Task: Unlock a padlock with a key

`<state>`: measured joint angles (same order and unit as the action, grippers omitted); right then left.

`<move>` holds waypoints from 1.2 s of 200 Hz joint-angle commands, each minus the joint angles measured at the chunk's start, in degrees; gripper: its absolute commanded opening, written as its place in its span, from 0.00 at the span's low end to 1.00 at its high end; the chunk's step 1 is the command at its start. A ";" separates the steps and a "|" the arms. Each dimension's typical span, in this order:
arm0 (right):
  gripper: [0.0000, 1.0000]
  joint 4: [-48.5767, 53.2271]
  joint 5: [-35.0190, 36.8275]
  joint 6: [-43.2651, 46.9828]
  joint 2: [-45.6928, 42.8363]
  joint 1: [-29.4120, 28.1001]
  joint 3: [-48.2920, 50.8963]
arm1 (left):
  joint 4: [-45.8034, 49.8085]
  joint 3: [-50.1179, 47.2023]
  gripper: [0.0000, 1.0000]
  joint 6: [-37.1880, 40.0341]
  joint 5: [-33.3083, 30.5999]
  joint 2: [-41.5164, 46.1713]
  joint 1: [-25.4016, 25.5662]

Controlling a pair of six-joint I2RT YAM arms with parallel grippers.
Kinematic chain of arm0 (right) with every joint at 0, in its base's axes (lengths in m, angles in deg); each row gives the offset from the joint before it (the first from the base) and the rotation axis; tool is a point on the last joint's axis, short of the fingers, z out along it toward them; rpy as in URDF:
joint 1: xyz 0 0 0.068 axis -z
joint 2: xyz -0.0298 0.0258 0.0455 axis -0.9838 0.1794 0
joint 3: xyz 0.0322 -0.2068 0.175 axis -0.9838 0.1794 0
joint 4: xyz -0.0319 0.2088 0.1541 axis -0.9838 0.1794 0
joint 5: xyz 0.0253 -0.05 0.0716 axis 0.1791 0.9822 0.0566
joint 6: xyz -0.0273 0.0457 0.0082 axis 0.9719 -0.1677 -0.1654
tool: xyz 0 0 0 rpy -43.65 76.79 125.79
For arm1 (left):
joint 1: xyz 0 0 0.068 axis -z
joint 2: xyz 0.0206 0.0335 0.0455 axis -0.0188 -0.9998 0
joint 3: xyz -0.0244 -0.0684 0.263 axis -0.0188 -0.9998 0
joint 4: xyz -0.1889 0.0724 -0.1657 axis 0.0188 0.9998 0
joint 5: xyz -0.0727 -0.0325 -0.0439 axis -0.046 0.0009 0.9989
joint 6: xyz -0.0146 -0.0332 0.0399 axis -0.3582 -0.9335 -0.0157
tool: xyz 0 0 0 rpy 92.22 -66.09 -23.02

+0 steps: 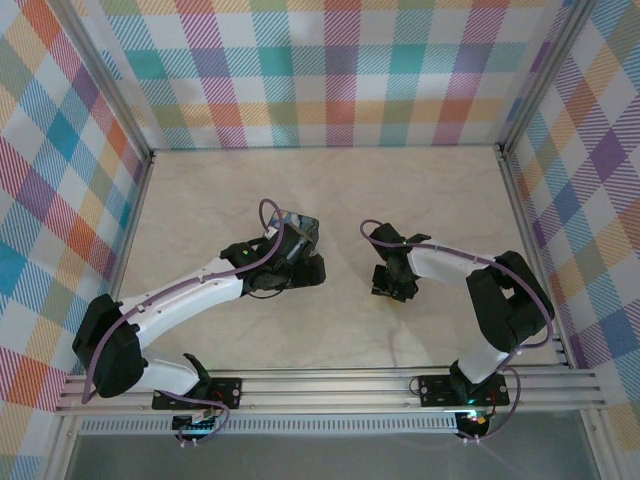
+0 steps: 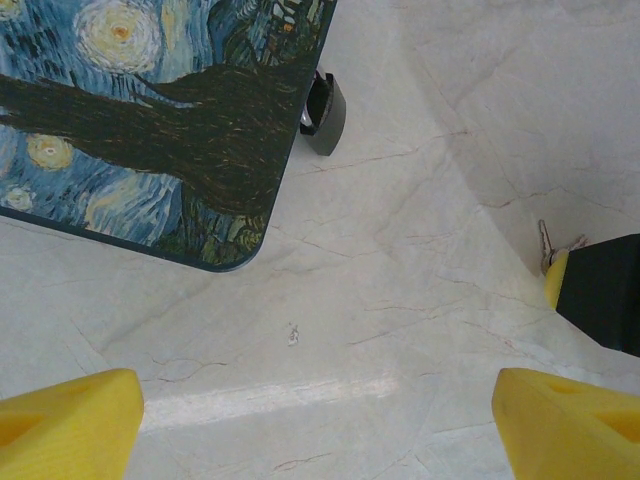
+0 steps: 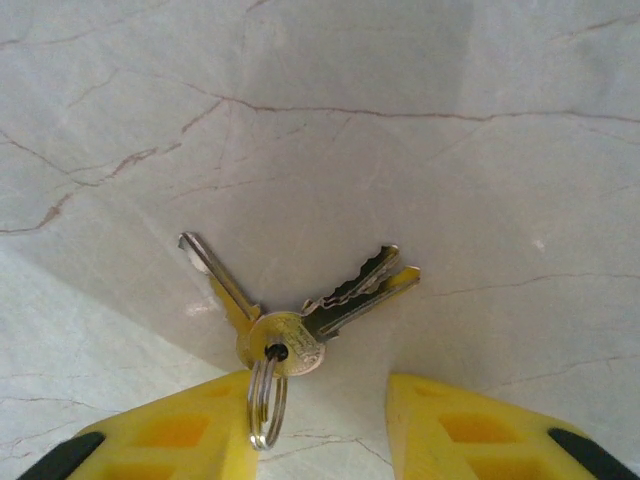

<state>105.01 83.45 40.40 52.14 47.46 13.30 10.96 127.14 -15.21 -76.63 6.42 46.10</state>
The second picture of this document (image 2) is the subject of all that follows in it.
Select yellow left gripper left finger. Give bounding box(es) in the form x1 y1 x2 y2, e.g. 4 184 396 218
0 367 146 480

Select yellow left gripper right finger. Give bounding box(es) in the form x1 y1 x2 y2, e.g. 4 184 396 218
491 367 640 480

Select small tan block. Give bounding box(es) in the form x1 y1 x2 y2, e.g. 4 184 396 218
536 218 589 277

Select starry night painting mat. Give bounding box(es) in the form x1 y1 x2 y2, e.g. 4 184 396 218
0 0 339 274

